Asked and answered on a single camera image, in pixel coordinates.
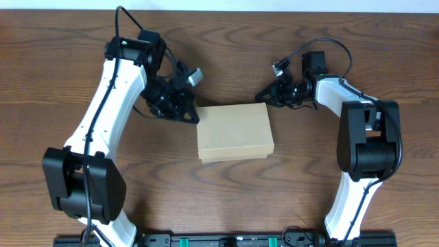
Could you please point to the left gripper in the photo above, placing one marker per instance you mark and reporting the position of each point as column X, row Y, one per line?
column 182, row 104

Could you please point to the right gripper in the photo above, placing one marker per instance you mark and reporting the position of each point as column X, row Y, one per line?
column 268, row 96

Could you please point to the cardboard box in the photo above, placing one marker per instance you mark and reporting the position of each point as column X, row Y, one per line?
column 234, row 132

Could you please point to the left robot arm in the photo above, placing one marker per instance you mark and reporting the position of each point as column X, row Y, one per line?
column 82, row 178

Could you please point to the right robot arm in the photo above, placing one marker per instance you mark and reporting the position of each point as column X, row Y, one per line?
column 369, row 143

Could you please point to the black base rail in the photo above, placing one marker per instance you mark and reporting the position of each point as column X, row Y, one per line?
column 290, row 237

